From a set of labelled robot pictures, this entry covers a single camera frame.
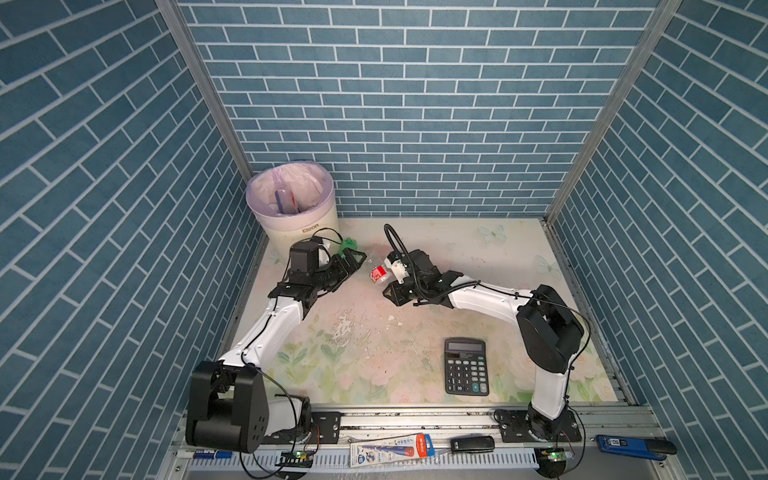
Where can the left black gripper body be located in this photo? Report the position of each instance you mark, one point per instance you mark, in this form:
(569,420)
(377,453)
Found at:
(329,275)

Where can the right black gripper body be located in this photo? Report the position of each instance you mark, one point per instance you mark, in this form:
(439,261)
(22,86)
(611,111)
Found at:
(406,291)

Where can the red-label bottle yellow cap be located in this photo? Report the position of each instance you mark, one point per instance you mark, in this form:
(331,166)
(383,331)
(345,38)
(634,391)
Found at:
(381,274)

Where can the green plastic bottle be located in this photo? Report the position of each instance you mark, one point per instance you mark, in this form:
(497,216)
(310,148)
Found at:
(348,246)

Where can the clear bottle blue cap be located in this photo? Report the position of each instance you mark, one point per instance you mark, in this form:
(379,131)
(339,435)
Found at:
(286,202)

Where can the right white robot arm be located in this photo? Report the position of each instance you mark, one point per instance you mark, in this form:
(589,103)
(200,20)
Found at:
(551,333)

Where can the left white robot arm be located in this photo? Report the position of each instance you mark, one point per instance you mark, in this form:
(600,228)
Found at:
(228,407)

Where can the white plastic trash bin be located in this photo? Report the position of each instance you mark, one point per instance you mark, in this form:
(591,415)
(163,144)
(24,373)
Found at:
(303,231)

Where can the pink bin liner bag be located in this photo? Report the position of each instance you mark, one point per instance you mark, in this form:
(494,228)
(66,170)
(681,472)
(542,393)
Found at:
(291,191)

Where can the black desk calculator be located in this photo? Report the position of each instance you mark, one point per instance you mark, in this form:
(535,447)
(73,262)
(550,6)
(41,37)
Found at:
(465,367)

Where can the black car key fob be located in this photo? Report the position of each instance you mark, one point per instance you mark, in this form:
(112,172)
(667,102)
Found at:
(472,444)

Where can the red white toothpaste box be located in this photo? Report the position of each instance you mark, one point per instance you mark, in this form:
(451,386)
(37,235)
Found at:
(391,450)

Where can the left small circuit board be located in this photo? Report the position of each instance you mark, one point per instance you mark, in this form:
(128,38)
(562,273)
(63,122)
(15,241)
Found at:
(297,459)

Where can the small circuit board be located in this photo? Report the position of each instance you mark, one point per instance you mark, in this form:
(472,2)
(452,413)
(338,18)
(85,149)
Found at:
(557,457)
(297,459)

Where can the blue marker pen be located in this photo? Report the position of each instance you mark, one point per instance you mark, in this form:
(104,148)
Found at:
(211,454)

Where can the right small circuit board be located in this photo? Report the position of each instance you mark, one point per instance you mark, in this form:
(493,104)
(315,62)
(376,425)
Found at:
(557,457)

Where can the blue black utility tool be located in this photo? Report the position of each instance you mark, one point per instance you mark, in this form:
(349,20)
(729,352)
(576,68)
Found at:
(656,449)

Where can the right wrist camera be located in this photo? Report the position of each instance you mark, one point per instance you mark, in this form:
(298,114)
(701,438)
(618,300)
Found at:
(396,266)

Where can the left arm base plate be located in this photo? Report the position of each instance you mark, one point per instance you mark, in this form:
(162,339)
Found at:
(323,427)

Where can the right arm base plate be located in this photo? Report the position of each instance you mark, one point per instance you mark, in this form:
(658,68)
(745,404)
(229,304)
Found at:
(521,426)

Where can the aluminium rail frame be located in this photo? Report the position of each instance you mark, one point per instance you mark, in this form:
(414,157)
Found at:
(442,423)

